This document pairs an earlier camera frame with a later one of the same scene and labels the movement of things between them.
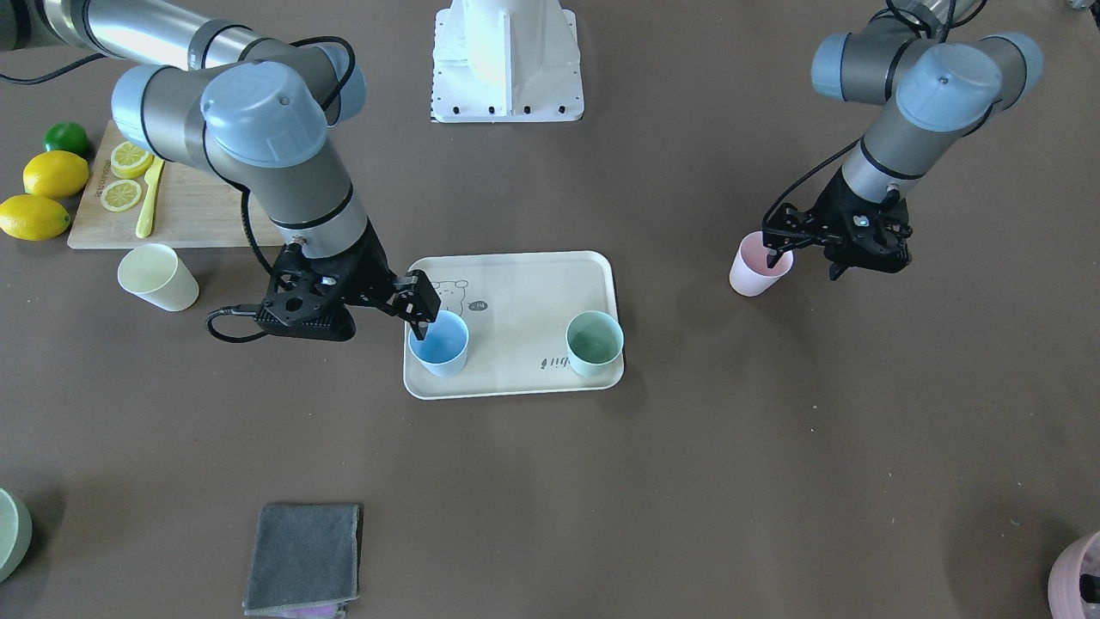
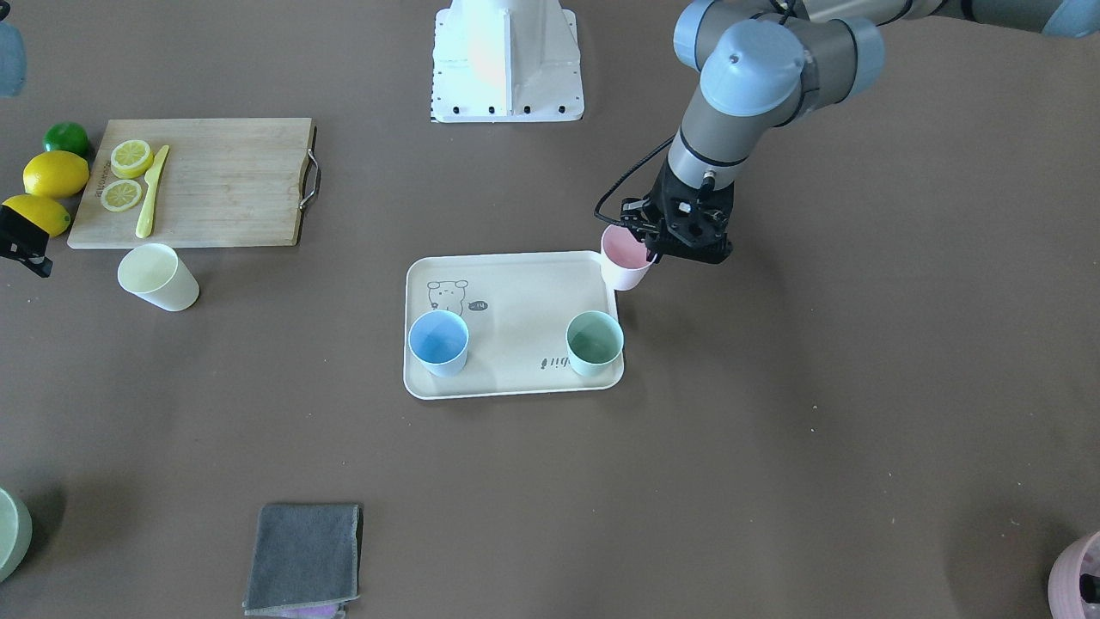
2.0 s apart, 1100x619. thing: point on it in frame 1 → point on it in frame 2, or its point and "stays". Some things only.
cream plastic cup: (155, 272) stays
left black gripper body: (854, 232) → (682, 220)
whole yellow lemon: (56, 174) stays
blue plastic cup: (443, 352) stays
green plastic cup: (595, 341) stays
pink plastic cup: (749, 275) → (625, 256)
